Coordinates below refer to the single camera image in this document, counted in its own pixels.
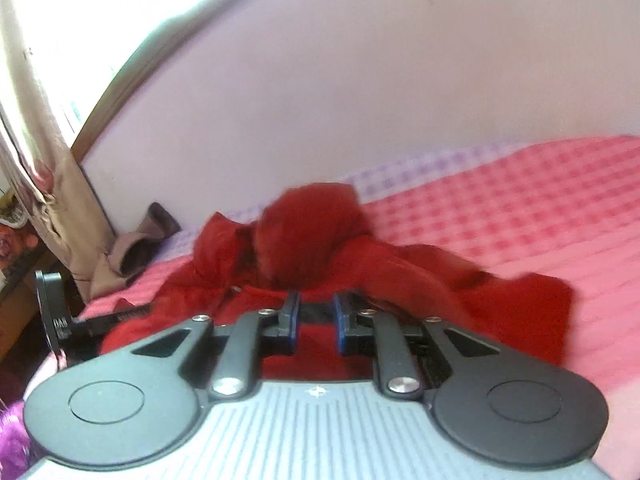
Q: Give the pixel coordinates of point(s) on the red puffer jacket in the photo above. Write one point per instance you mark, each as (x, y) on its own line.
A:
(430, 285)

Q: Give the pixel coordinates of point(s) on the person's purple garment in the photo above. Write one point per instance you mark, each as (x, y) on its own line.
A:
(12, 430)

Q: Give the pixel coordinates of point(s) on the colourful patterned cloth pile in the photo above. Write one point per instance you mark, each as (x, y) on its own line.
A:
(15, 245)

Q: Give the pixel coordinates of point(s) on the window with wooden frame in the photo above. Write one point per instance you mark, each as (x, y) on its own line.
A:
(105, 15)

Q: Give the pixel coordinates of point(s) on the bed with pink checked sheet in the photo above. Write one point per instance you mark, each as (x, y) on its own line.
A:
(500, 200)

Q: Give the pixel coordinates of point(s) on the beige cloth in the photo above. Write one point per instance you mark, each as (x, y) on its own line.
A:
(120, 255)

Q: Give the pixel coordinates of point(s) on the beige patterned curtain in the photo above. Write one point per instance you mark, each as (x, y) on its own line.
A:
(35, 170)

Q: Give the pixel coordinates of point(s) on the dark brown cloth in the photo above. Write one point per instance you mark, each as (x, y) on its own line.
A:
(160, 217)

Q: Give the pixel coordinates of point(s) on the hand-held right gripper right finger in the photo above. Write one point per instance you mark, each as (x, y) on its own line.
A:
(340, 325)

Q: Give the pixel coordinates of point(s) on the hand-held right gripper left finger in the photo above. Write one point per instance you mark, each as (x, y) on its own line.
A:
(295, 325)

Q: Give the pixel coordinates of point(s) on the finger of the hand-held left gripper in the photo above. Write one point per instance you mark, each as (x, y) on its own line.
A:
(115, 318)

